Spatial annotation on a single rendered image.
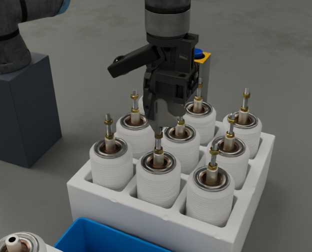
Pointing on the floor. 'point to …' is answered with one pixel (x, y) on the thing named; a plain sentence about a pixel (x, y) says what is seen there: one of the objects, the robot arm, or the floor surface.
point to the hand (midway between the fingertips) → (156, 125)
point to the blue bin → (100, 239)
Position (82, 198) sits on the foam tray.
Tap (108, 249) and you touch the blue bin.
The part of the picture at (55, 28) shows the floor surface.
